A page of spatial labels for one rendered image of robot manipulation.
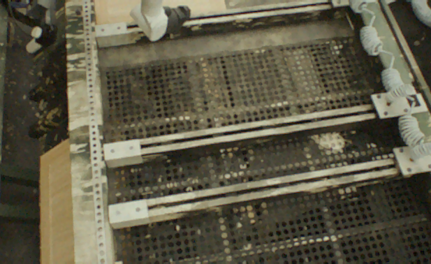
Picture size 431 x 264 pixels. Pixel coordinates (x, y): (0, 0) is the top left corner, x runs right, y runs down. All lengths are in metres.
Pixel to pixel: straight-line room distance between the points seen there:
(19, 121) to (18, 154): 0.21
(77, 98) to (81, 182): 0.34
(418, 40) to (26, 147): 2.10
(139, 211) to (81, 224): 0.19
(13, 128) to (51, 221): 0.71
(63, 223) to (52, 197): 0.17
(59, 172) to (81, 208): 0.61
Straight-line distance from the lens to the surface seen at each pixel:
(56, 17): 2.08
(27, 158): 2.58
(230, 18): 1.87
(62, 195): 2.07
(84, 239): 1.50
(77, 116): 1.68
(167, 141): 1.56
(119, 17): 1.98
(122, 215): 1.47
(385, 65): 1.84
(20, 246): 2.39
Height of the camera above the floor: 1.99
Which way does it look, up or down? 28 degrees down
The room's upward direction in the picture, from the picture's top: 62 degrees clockwise
